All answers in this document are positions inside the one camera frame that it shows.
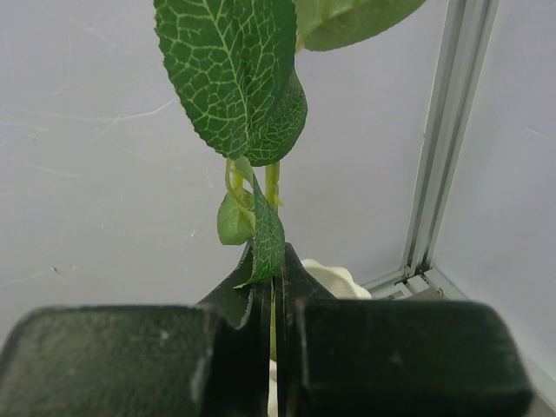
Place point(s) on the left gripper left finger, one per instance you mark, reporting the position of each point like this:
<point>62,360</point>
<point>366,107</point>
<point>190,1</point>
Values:
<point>238,373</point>

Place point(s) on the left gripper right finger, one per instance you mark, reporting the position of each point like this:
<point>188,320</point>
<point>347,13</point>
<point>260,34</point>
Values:
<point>293,285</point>

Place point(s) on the pink artificial flower bunch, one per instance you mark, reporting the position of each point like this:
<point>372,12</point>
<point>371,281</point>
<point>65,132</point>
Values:
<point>232,65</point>

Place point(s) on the white ribbed vase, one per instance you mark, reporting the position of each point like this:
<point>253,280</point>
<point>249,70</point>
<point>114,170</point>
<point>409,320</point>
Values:
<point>340,283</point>

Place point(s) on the aluminium frame post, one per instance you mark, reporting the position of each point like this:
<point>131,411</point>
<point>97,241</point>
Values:
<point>463,47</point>

